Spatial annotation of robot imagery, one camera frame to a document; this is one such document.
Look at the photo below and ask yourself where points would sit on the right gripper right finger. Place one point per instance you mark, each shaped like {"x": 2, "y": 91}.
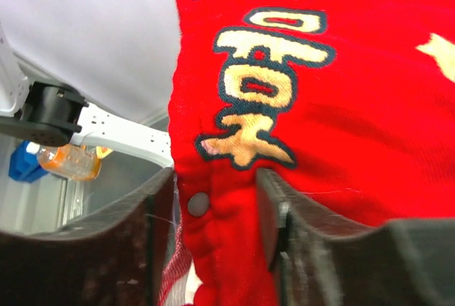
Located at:
{"x": 319, "y": 257}

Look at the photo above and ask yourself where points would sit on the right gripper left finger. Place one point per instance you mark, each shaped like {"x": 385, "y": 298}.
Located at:
{"x": 114, "y": 256}

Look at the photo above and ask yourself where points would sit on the red printed pillowcase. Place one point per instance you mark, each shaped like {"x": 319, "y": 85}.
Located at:
{"x": 350, "y": 101}

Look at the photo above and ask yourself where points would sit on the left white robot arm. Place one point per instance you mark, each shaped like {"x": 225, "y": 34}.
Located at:
{"x": 58, "y": 114}

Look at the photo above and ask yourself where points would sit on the orange drink bottle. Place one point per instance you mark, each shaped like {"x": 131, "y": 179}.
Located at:
{"x": 69, "y": 161}

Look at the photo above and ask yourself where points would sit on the blue object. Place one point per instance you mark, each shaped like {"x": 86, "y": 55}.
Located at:
{"x": 24, "y": 166}

